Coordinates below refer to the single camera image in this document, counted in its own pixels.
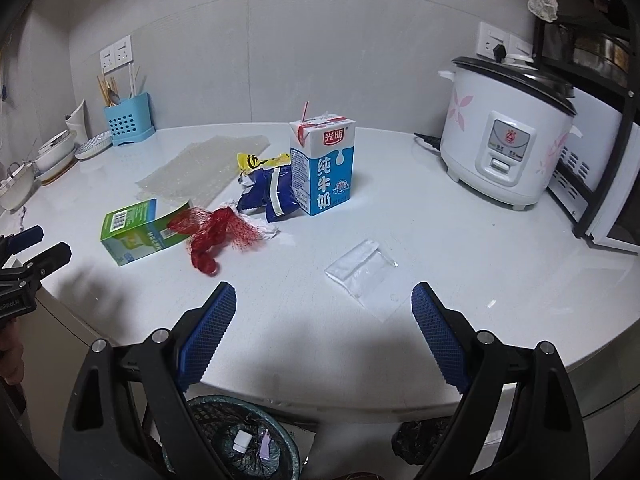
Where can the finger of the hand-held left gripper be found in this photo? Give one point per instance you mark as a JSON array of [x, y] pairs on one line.
[[22, 239], [47, 256]]

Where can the black plastic bag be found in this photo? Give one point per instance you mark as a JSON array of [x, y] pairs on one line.
[[415, 445]]

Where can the beige base cabinet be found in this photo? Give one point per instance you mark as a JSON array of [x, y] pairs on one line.
[[65, 320]]

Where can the green cardboard box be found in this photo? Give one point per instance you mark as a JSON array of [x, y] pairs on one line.
[[130, 240]]

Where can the blue and white milk carton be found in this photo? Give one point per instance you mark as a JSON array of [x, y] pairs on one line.
[[325, 170]]

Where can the bundle of wooden chopsticks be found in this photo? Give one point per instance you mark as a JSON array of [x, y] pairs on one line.
[[106, 91]]

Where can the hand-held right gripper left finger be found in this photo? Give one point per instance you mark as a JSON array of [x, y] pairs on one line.
[[210, 335]]

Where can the blue snack wrapper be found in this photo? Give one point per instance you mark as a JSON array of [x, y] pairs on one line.
[[265, 190]]

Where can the red striped drinking straw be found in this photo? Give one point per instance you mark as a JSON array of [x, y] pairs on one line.
[[303, 112]]

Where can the stack of white bowls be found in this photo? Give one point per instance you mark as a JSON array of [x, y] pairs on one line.
[[55, 152]]

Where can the green mesh trash bin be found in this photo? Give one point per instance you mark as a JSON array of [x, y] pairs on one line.
[[280, 440]]

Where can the clear plastic bag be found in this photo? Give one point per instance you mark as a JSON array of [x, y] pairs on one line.
[[360, 275]]

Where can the person's left hand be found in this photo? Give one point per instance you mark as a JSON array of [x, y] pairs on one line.
[[10, 355]]

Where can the black plug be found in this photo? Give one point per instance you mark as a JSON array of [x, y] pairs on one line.
[[498, 51]]

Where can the white rice cooker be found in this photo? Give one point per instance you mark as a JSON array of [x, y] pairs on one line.
[[480, 125]]

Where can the patterned plate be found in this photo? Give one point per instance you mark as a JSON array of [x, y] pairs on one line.
[[92, 145]]

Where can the metal spoon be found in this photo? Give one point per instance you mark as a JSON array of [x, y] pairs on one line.
[[114, 96]]

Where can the blue utensil holder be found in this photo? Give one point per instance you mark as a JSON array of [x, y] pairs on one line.
[[127, 120]]

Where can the white wall socket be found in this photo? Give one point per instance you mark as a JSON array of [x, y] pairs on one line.
[[521, 46], [487, 35], [123, 50], [107, 58]]

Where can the white microwave oven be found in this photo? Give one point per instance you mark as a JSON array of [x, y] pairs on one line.
[[595, 160]]

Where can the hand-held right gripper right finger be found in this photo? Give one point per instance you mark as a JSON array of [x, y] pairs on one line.
[[440, 335]]

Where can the small white bottle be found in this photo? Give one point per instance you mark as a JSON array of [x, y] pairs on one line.
[[242, 441]]

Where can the metal pot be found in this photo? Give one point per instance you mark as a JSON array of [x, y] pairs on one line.
[[605, 52]]

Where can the purple paper piece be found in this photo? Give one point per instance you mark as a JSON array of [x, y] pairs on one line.
[[264, 447]]

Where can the red crumpled wrapper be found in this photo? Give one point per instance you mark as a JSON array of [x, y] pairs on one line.
[[210, 230]]

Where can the white jug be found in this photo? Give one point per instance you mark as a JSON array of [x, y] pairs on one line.
[[77, 117]]

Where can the white chopstick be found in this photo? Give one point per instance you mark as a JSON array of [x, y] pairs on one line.
[[132, 80]]

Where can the clear bubble wrap sheet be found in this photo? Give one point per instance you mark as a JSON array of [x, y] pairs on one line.
[[200, 170]]

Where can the yellow snack wrapper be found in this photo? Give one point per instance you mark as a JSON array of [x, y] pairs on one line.
[[255, 161]]

